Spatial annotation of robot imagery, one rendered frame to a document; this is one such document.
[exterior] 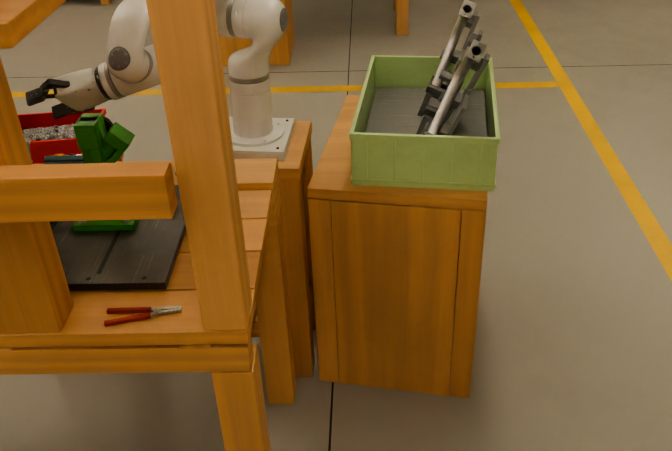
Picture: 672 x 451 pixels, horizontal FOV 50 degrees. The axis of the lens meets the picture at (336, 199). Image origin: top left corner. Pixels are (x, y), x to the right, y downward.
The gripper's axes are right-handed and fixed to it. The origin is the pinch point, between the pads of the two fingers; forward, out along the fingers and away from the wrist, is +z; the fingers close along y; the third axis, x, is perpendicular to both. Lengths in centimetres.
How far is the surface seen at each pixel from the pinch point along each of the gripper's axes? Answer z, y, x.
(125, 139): -11.3, -12.7, 8.2
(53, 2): -23.6, 30.8, -0.4
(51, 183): -15.6, 27.4, 30.3
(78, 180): -20.3, 26.8, 31.2
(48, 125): 38, -63, -29
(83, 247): 6.6, -17.7, 28.5
